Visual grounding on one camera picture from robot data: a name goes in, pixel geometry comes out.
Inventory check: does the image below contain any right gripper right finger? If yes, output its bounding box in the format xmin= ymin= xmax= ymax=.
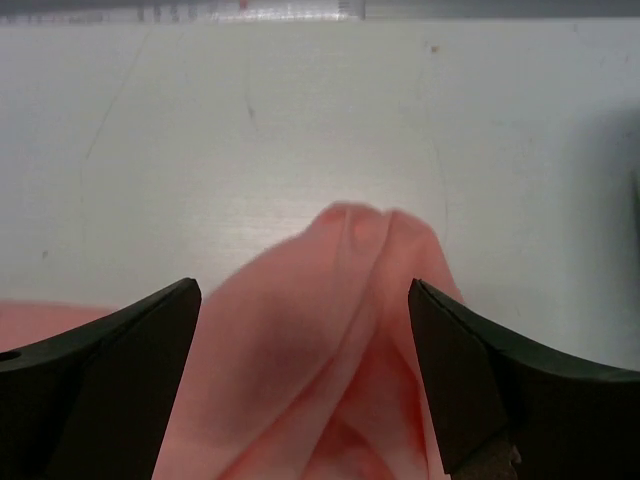
xmin=408 ymin=280 xmax=639 ymax=479

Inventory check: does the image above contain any pink t-shirt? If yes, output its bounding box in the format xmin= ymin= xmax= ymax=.
xmin=0 ymin=200 xmax=466 ymax=480

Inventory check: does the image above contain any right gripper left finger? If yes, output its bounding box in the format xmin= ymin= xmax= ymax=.
xmin=1 ymin=278 xmax=202 ymax=479

